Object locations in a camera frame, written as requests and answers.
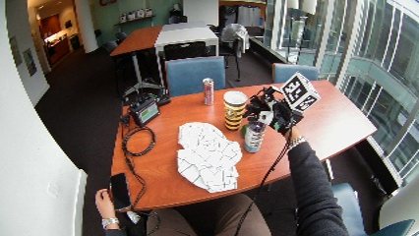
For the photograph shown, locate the person's brown trousers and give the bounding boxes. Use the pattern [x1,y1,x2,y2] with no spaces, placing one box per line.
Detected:
[143,193,272,236]

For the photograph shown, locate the framed wall picture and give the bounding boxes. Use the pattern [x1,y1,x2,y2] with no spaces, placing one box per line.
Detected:
[22,47,39,78]
[8,35,23,68]

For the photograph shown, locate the black device with green screen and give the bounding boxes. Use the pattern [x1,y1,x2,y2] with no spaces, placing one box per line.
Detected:
[127,94,162,128]

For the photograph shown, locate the red drink can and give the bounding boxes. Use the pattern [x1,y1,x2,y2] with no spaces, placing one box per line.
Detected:
[202,77,215,107]

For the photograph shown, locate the black phone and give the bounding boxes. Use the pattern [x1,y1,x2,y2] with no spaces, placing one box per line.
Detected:
[107,172,133,213]

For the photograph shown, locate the grey jacket on chair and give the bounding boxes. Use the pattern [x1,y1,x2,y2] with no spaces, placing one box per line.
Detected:
[218,23,251,51]

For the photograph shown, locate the blue padded chair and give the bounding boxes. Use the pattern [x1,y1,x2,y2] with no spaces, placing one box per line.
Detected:
[329,182,416,236]
[271,62,320,85]
[163,55,227,98]

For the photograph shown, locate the clear plastic bottle blue label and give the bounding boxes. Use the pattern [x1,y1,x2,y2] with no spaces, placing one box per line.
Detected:
[242,119,268,154]

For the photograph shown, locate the wall shelf with frames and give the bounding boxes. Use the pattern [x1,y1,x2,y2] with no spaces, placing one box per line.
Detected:
[114,7,157,28]

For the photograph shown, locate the white cube of black markers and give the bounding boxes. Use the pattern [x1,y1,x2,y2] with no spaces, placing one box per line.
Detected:
[280,72,321,113]

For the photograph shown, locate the yellow black striped cup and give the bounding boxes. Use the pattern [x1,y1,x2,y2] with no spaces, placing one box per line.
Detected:
[222,90,248,132]

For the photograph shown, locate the orange wooden table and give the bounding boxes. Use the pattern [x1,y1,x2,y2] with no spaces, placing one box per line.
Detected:
[109,25,164,58]

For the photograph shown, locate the white table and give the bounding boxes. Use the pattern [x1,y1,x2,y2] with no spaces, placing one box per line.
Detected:
[153,21,220,51]

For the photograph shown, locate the black chair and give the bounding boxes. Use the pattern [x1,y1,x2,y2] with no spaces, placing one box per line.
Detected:
[162,40,210,62]

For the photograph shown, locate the silver wristwatch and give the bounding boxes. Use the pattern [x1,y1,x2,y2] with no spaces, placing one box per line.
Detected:
[99,216,122,230]

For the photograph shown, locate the black glove cable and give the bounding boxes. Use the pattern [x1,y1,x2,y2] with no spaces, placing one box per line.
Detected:
[231,130,294,236]

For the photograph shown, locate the silver bracelet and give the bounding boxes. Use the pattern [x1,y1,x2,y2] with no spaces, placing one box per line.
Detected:
[287,135,308,150]

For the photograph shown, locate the black coiled cable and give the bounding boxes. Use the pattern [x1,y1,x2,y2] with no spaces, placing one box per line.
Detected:
[119,113,157,211]

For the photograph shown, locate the black tripod stand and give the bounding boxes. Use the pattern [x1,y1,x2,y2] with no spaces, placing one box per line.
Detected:
[122,78,172,106]

